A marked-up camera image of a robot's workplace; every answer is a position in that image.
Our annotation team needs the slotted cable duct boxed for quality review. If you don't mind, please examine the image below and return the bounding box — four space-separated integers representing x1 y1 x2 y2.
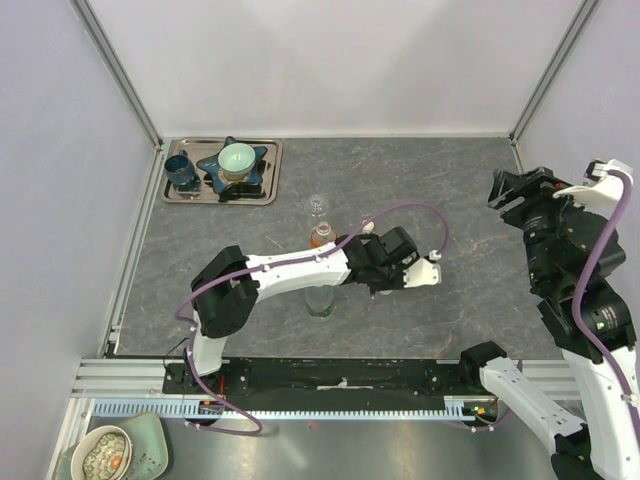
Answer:
93 398 500 423

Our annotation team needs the patterned ceramic bowl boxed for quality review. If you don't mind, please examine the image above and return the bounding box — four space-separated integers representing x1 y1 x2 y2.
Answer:
70 425 133 480

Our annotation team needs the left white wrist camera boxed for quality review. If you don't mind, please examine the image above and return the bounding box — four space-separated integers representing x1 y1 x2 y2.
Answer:
403 250 442 289

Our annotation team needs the green square plate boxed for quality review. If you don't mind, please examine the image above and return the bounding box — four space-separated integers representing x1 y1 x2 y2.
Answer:
83 413 170 480

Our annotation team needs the clear green-label water bottle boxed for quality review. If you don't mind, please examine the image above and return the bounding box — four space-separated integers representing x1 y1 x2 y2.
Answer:
304 286 334 318

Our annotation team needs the steel tray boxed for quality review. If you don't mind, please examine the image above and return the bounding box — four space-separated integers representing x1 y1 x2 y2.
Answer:
160 137 282 206

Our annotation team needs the aluminium frame post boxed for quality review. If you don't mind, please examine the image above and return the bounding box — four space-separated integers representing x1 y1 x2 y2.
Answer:
508 0 601 147
69 0 163 149

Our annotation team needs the right aluminium frame post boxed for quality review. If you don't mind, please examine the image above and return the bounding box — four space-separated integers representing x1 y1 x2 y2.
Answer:
508 0 601 147

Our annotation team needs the blue star-shaped dish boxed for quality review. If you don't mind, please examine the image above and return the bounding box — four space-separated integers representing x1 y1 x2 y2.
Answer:
196 136 268 195

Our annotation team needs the pale green bowl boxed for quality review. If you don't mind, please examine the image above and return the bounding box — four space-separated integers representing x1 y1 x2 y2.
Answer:
218 143 256 180

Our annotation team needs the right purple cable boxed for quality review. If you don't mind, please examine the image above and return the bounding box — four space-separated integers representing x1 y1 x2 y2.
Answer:
452 168 640 434

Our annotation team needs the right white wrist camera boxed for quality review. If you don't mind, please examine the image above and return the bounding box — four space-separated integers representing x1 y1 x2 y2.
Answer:
552 159 634 207

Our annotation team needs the small clear empty bottle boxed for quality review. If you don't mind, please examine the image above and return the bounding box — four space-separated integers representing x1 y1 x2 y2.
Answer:
305 194 330 221

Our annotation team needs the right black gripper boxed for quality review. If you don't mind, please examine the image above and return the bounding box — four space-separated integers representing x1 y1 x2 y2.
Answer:
487 163 600 287

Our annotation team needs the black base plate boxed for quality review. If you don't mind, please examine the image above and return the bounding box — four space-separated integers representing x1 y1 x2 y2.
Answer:
162 355 501 412

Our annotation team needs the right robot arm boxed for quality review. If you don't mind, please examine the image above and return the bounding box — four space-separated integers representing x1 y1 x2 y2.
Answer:
457 160 639 479

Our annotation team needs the dark blue cup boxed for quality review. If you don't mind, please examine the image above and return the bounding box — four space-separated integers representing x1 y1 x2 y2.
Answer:
164 150 201 190

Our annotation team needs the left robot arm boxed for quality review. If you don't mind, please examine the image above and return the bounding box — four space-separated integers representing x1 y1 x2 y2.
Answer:
184 227 421 393

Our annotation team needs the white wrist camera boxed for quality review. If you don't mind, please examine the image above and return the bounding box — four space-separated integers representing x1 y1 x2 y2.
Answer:
403 250 442 289
552 159 634 207

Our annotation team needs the orange drink bottle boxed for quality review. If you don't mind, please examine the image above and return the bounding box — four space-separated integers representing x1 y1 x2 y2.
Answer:
310 220 338 248

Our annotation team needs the left aluminium frame post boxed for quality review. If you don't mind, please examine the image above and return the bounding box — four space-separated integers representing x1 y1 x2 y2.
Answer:
69 0 163 149

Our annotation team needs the white ribbed bottle cap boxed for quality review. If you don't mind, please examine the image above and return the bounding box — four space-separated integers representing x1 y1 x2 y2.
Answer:
361 220 375 234

